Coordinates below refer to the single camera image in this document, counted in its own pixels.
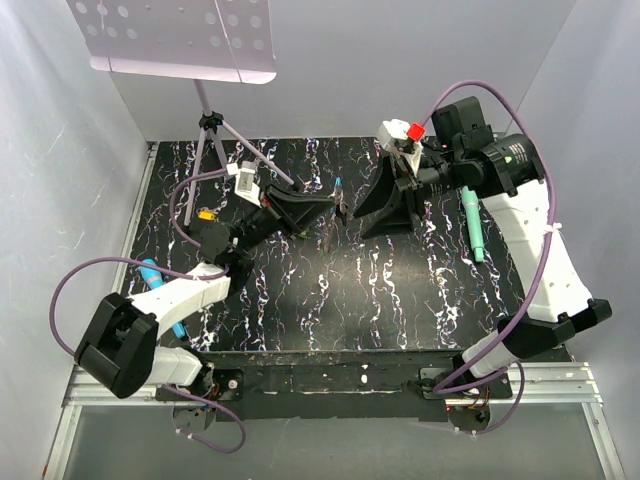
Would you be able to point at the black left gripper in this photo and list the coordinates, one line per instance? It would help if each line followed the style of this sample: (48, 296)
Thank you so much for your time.
(303, 211)

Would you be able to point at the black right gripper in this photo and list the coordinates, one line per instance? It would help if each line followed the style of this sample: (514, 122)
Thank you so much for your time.
(394, 218)

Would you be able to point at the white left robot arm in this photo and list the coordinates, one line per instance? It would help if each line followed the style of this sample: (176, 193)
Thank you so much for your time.
(120, 347)

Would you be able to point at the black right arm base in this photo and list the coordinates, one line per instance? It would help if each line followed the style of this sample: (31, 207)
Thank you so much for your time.
(465, 402)

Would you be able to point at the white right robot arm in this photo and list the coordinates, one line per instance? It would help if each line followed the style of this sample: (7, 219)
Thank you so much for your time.
(508, 177)

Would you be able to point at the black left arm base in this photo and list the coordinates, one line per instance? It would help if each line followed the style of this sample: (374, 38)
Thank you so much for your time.
(220, 384)

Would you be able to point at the mint green marker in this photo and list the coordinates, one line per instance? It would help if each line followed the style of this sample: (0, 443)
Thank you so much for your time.
(471, 207)

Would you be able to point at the white music stand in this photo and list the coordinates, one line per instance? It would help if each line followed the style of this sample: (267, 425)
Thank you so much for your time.
(221, 41)

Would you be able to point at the aluminium frame rail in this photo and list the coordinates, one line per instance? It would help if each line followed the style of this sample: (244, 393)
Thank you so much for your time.
(126, 187)

